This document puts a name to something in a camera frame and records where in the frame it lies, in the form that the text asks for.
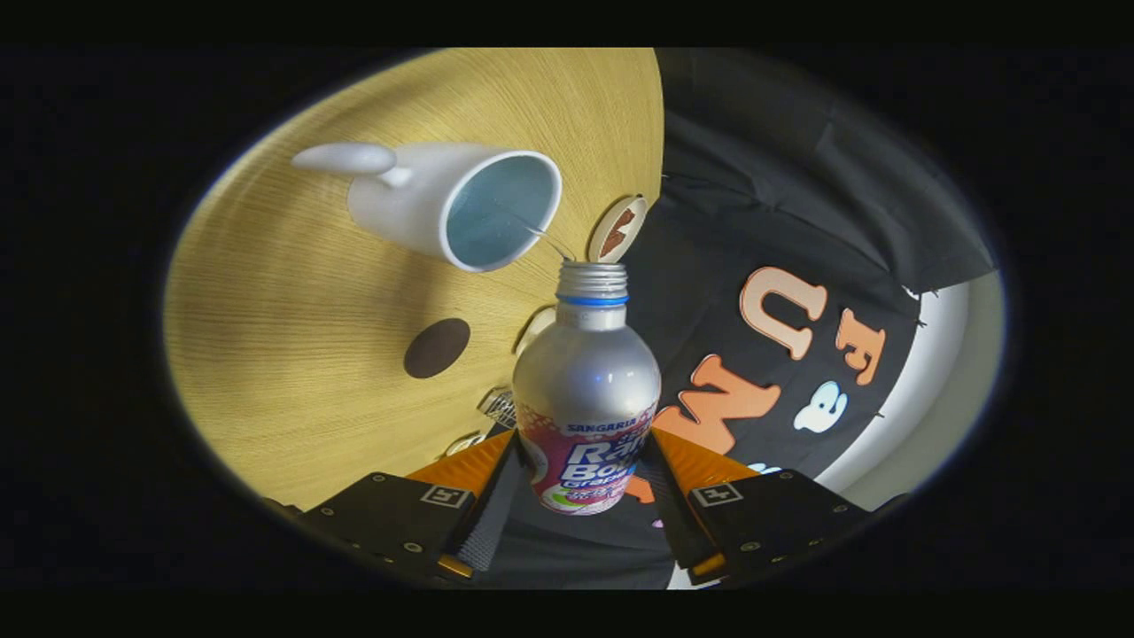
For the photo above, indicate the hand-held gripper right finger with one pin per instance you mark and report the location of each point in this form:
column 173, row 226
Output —
column 771, row 514

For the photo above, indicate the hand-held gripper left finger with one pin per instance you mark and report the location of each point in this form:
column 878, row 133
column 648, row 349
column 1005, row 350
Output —
column 407, row 518

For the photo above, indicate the dark brown round coaster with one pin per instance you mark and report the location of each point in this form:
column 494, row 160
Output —
column 437, row 348

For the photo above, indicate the silver juice bottle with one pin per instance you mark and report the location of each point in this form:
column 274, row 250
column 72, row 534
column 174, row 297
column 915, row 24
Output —
column 585, row 372

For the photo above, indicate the white cup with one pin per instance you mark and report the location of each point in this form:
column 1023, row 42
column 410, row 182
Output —
column 407, row 199

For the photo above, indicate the white divided dish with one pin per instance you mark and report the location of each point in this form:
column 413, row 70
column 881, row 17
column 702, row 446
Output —
column 462, row 445

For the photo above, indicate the white toaster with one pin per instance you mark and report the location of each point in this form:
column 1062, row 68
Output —
column 536, row 326

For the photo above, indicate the wooden table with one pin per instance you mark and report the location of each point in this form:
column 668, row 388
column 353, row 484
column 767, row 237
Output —
column 292, row 310

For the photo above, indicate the brown cookie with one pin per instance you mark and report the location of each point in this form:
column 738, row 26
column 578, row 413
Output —
column 611, row 244
column 627, row 221

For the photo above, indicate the small white plate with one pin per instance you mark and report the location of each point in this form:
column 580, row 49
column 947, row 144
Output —
column 602, row 217

